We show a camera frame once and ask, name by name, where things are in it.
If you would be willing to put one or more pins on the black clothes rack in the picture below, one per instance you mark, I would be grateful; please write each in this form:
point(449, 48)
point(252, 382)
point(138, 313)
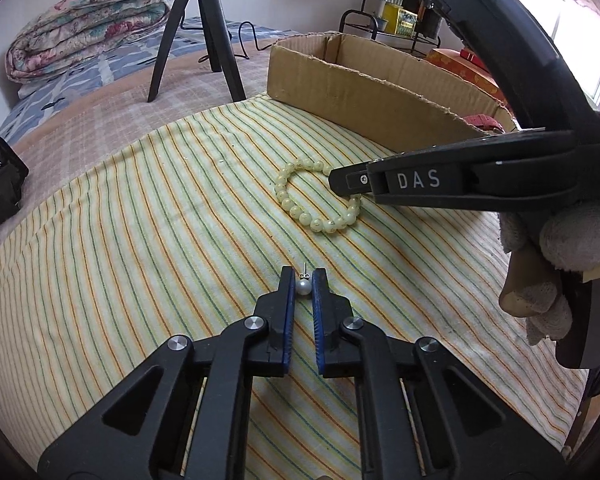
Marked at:
point(367, 20)

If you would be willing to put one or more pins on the blue patterned bed sheet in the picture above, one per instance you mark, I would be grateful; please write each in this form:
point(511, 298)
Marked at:
point(42, 101)

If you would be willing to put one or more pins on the white pearl earring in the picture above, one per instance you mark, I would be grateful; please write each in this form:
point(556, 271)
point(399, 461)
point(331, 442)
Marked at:
point(304, 282)

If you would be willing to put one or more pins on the yellow green box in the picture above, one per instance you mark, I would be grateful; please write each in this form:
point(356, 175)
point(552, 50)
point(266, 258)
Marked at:
point(399, 21)

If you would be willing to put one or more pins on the floral folded quilt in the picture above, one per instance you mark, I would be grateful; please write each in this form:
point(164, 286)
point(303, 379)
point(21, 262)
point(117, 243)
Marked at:
point(73, 31)

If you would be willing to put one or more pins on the brown cardboard box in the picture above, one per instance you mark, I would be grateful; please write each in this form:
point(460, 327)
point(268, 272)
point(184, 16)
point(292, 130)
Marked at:
point(392, 98)

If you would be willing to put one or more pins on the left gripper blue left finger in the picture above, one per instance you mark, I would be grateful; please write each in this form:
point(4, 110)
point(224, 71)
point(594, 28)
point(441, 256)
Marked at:
point(288, 288)

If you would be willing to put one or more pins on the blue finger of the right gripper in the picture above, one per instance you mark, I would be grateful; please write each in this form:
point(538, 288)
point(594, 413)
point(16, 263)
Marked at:
point(355, 179)

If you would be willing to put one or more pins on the yellow striped cloth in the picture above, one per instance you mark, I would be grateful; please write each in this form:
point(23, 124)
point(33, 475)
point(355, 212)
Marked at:
point(181, 232)

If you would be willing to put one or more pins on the orange cloth covered table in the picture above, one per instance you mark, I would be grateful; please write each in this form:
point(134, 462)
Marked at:
point(468, 66)

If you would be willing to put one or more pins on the right gloved hand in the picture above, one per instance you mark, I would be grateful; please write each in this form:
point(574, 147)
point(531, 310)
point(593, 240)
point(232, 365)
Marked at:
point(569, 241)

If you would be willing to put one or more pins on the pink checked blanket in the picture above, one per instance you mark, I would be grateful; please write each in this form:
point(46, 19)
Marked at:
point(98, 125)

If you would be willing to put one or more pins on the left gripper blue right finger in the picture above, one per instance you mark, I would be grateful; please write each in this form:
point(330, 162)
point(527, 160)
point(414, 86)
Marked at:
point(318, 292)

